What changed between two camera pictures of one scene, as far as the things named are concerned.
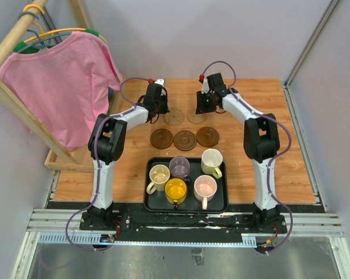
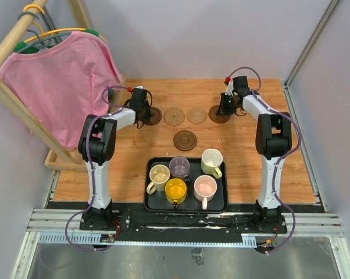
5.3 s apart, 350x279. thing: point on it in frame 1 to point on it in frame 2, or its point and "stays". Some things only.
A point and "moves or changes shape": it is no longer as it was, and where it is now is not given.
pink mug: x=204 y=189 stays
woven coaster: x=195 y=118 stays
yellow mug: x=175 y=191 stays
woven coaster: x=175 y=117 stays
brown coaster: x=185 y=140 stays
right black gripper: x=200 y=108 to x=222 y=110
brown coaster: x=207 y=137 to x=218 y=118
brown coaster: x=161 y=138 moves or changes shape
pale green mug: x=211 y=159 stays
